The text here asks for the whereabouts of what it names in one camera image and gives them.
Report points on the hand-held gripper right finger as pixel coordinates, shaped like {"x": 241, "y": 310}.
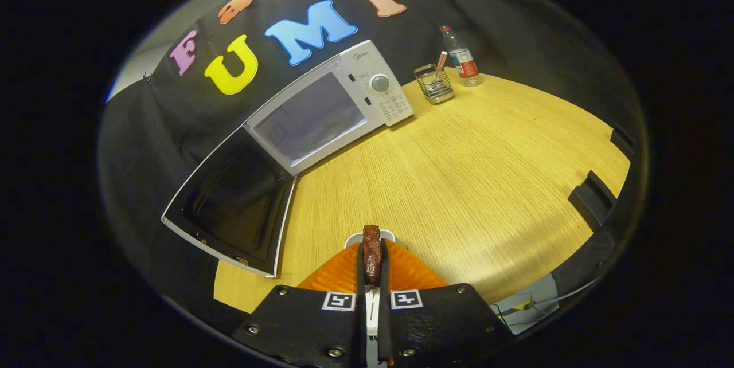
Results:
{"x": 383, "y": 322}

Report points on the black backdrop cloth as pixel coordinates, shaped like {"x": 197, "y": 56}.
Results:
{"x": 172, "y": 104}

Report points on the red striped straw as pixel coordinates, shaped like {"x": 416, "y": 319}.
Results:
{"x": 441, "y": 61}

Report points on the small white plate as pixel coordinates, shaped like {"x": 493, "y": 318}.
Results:
{"x": 351, "y": 237}

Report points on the white toaster oven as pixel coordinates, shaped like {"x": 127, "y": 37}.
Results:
{"x": 321, "y": 116}

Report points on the brown glazed meat piece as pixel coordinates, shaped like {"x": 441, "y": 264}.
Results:
{"x": 371, "y": 253}

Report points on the black table edge clamp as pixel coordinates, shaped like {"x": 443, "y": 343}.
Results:
{"x": 623, "y": 140}
{"x": 592, "y": 199}

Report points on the clear red label water bottle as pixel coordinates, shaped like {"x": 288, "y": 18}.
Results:
{"x": 463, "y": 61}

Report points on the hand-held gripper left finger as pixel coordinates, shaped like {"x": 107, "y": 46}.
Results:
{"x": 361, "y": 322}

